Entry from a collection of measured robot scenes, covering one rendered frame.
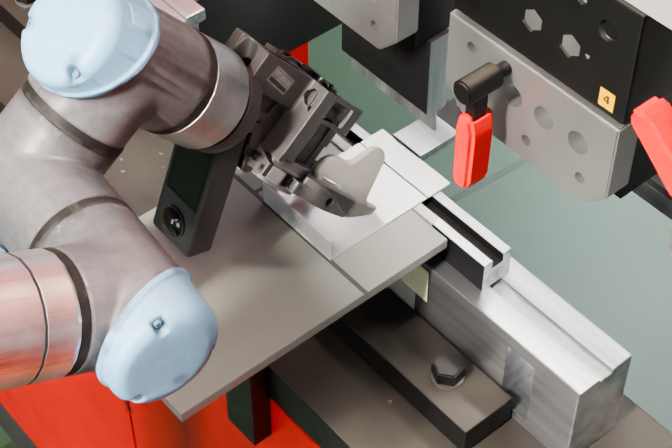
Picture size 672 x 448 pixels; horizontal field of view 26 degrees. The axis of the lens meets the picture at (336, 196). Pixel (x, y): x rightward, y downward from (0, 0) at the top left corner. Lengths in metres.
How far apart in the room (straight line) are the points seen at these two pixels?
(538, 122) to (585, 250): 1.58
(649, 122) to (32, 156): 0.37
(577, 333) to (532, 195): 1.46
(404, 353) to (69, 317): 0.46
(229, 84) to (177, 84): 0.05
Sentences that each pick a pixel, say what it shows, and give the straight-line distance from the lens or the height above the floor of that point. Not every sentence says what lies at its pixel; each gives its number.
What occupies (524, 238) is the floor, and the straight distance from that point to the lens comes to 2.53.
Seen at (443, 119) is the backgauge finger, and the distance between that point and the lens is 1.26.
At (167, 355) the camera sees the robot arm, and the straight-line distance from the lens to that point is 0.83.
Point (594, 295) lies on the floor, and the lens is 2.46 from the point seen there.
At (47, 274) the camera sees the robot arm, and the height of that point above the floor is 1.26.
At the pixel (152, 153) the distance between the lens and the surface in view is 1.42.
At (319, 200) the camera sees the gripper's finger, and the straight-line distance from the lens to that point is 1.07.
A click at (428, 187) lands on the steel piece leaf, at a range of 1.20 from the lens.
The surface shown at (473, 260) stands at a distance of 1.16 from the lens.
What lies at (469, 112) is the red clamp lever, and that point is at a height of 1.22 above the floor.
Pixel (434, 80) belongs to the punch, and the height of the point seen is 1.13.
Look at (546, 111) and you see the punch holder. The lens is 0.96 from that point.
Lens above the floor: 1.86
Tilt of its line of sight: 46 degrees down
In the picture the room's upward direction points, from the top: straight up
